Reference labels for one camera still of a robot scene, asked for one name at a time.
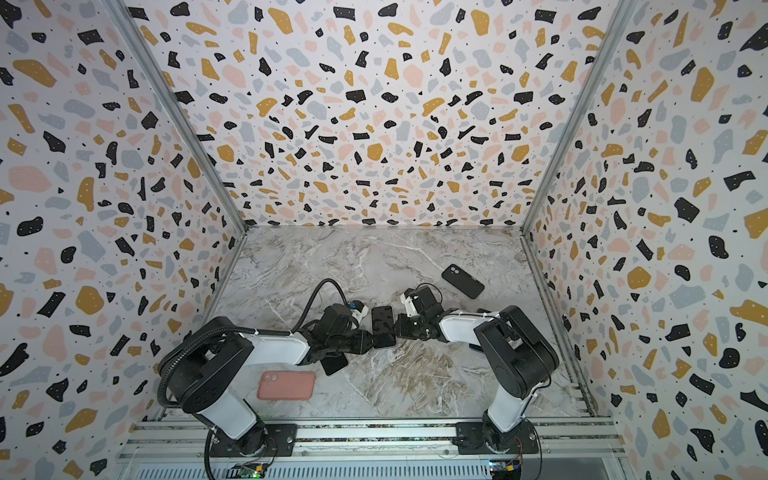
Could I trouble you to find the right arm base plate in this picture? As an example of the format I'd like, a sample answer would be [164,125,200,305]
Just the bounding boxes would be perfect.
[452,420,540,455]

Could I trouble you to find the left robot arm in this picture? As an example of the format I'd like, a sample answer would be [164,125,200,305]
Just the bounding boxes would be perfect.
[157,301,374,441]

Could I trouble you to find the silver edged phone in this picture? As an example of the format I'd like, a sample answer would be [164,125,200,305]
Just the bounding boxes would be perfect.
[321,353,349,377]

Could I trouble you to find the right circuit board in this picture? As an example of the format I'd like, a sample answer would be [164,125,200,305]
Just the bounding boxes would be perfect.
[489,458,522,480]

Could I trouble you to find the pink phone case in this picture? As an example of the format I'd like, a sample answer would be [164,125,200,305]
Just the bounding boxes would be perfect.
[257,371,316,401]

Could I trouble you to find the black phone case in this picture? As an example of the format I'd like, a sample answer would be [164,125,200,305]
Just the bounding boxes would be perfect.
[441,264,485,299]

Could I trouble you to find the left circuit board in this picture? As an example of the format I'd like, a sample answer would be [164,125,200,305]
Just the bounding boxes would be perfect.
[226,462,269,479]

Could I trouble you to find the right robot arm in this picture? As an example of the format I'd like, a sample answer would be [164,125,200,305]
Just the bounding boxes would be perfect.
[394,285,560,436]

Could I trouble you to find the black corrugated cable left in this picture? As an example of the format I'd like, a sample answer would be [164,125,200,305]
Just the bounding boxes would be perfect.
[157,277,349,409]

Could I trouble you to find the purple edged phone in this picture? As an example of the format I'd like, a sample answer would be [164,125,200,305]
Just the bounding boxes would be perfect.
[371,306,396,349]

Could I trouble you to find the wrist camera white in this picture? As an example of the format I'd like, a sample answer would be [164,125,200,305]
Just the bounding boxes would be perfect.
[348,300,370,323]
[400,289,419,317]

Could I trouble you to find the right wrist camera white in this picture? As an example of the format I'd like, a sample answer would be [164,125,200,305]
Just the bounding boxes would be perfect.
[400,289,419,317]

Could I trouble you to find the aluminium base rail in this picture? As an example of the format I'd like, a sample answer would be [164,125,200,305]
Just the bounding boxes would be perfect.
[115,417,633,479]

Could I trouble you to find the circuit board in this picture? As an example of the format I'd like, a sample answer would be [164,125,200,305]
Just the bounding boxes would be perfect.
[489,458,522,480]
[226,462,269,479]

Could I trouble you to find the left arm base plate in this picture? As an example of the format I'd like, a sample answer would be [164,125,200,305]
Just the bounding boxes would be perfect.
[209,423,298,459]

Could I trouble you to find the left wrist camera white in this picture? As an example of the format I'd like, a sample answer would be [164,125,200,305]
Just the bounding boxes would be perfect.
[348,300,370,323]

